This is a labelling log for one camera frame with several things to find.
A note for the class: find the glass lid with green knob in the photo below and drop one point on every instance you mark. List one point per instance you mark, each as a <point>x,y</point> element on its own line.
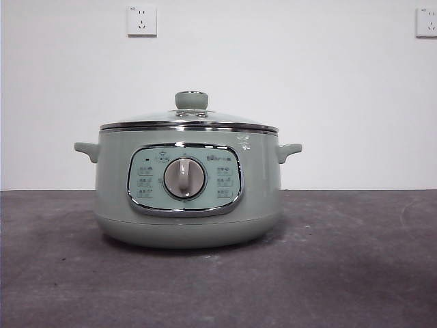
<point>191,100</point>

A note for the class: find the pale green electric pot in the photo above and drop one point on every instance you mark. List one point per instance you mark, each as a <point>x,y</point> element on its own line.
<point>112,177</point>

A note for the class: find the white wall socket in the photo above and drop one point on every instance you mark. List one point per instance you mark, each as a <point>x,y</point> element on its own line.
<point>427,22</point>
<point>142,21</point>

